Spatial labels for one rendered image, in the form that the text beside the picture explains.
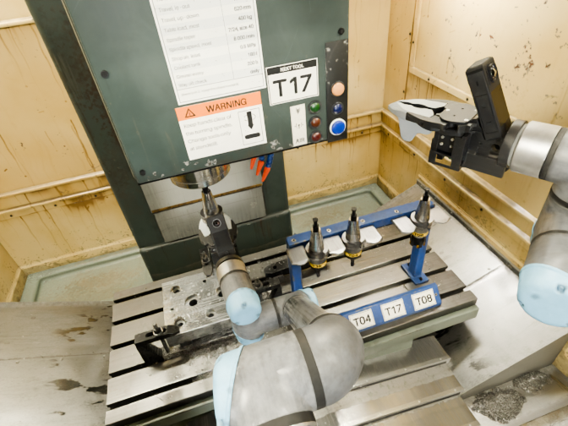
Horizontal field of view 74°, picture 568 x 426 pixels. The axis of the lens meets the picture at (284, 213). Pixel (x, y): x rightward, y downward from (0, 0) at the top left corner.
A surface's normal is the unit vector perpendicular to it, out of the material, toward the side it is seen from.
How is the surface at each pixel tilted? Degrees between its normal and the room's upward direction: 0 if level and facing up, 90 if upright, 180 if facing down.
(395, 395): 8
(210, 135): 90
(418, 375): 8
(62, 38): 90
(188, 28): 90
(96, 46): 90
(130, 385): 0
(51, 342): 24
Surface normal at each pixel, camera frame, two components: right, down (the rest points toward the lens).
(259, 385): -0.08, -0.59
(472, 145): -0.68, 0.50
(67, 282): -0.09, -0.78
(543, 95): -0.95, 0.25
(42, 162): 0.29, 0.58
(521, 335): -0.48, -0.60
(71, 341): 0.31, -0.81
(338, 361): 0.44, -0.40
